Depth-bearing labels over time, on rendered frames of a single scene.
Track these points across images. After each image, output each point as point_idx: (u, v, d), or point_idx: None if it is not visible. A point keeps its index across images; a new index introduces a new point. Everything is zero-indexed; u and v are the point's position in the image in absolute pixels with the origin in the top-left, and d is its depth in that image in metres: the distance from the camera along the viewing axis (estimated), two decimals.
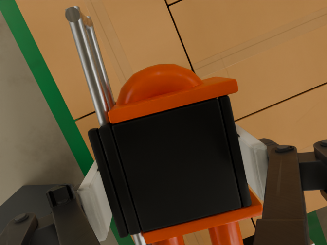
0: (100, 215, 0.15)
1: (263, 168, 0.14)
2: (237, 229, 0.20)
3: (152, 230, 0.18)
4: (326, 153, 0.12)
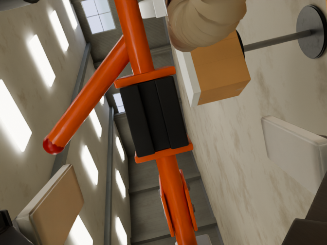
0: (44, 244, 0.14)
1: None
2: None
3: None
4: None
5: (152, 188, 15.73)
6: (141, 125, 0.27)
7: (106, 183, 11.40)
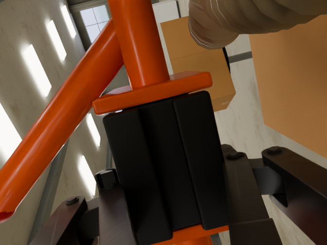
0: None
1: None
2: None
3: None
4: (275, 160, 0.13)
5: None
6: (147, 188, 0.14)
7: None
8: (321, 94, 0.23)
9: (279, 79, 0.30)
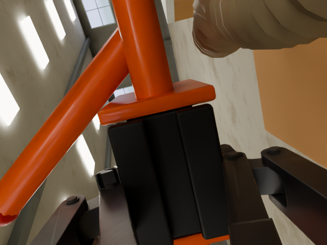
0: None
1: None
2: None
3: None
4: (274, 160, 0.13)
5: None
6: (149, 197, 0.14)
7: None
8: (322, 104, 0.23)
9: (280, 87, 0.31)
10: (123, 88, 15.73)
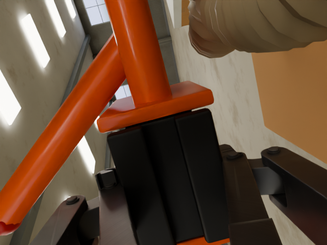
0: None
1: None
2: None
3: None
4: (274, 160, 0.13)
5: None
6: (151, 203, 0.14)
7: None
8: (321, 100, 0.23)
9: (279, 84, 0.31)
10: (123, 85, 15.71)
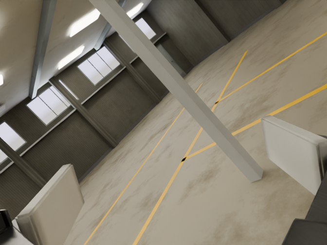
0: (44, 244, 0.14)
1: None
2: None
3: None
4: None
5: None
6: None
7: None
8: None
9: None
10: None
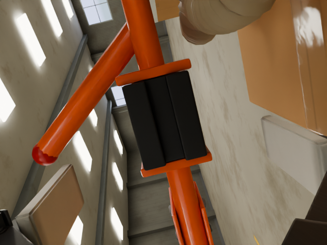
0: (44, 244, 0.14)
1: None
2: None
3: None
4: None
5: (151, 182, 15.48)
6: (149, 131, 0.22)
7: (101, 172, 11.20)
8: (283, 71, 0.32)
9: (258, 63, 0.39)
10: None
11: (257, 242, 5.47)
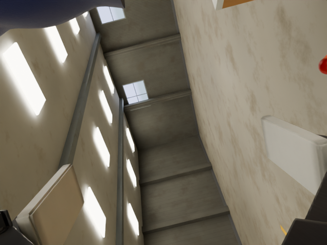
0: (44, 244, 0.14)
1: None
2: None
3: None
4: None
5: (163, 179, 15.61)
6: None
7: (118, 168, 11.34)
8: None
9: None
10: (133, 82, 15.94)
11: (284, 232, 5.57)
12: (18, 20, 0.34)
